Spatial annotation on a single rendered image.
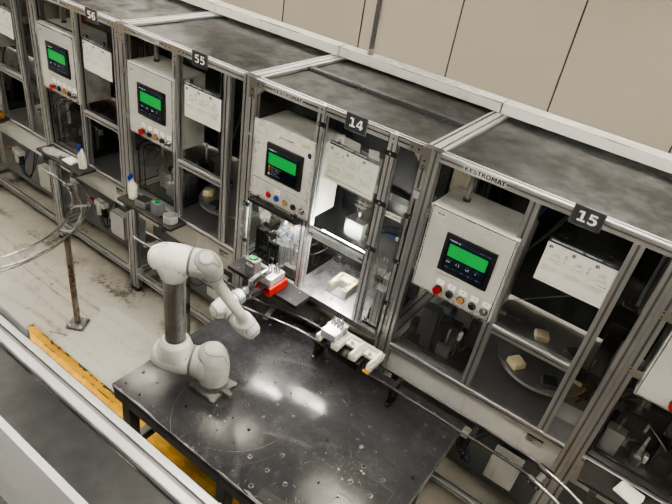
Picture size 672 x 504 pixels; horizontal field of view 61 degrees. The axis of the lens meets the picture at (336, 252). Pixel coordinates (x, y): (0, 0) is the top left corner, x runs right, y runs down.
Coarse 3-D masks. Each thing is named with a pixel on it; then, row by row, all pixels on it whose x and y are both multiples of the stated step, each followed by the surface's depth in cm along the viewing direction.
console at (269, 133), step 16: (256, 128) 307; (272, 128) 301; (288, 128) 301; (256, 144) 312; (272, 144) 303; (288, 144) 298; (304, 144) 292; (256, 160) 317; (304, 160) 296; (256, 176) 322; (304, 176) 300; (256, 192) 327; (272, 192) 319; (288, 192) 312; (304, 192) 304; (288, 208) 316; (304, 208) 309
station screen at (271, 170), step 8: (272, 152) 304; (288, 160) 299; (296, 160) 296; (272, 168) 309; (296, 168) 298; (272, 176) 311; (280, 176) 307; (288, 176) 304; (296, 176) 300; (288, 184) 306
